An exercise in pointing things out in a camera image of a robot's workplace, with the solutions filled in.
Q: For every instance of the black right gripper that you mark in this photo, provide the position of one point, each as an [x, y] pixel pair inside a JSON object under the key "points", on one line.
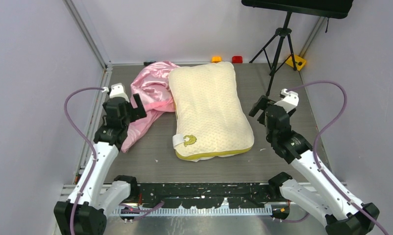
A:
{"points": [[262, 104]]}

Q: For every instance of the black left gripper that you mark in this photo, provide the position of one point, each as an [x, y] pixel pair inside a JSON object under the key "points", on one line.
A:
{"points": [[137, 113]]}

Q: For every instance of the pink floral pillowcase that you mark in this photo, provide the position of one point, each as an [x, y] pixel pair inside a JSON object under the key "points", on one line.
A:
{"points": [[152, 85]]}

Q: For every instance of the white pillow with yellow trim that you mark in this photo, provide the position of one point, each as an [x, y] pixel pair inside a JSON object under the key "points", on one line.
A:
{"points": [[210, 121]]}

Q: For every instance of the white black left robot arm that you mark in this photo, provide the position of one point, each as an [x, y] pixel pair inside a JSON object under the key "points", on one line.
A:
{"points": [[86, 210]]}

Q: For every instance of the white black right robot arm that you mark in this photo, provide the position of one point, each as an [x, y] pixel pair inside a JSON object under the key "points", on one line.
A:
{"points": [[333, 205]]}

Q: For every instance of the red block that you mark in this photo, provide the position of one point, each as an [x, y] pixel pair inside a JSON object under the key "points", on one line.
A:
{"points": [[237, 59]]}

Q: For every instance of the orange block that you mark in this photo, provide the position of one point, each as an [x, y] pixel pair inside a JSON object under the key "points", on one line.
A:
{"points": [[216, 59]]}

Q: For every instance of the black tripod stand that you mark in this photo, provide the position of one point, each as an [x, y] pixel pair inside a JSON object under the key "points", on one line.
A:
{"points": [[282, 33]]}

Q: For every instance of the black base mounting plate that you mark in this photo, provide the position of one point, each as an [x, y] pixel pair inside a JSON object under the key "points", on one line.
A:
{"points": [[204, 195]]}

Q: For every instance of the black panel on tripod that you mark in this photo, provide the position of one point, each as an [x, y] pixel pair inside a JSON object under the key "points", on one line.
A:
{"points": [[337, 9]]}

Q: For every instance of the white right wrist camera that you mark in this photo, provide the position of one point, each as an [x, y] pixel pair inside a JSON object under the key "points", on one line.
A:
{"points": [[289, 100]]}

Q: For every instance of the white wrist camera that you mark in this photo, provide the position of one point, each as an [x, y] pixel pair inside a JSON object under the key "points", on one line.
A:
{"points": [[115, 91], [289, 100]]}

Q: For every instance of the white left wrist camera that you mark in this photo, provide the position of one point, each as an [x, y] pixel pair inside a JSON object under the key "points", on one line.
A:
{"points": [[115, 91]]}

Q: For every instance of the small black wall device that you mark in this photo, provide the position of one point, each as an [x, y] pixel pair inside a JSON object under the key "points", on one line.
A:
{"points": [[147, 63]]}

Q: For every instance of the yellow corner bracket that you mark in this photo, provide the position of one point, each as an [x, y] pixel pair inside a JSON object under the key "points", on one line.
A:
{"points": [[296, 62]]}

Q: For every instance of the aluminium frame rail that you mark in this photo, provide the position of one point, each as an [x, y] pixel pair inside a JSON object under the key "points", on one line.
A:
{"points": [[269, 209]]}

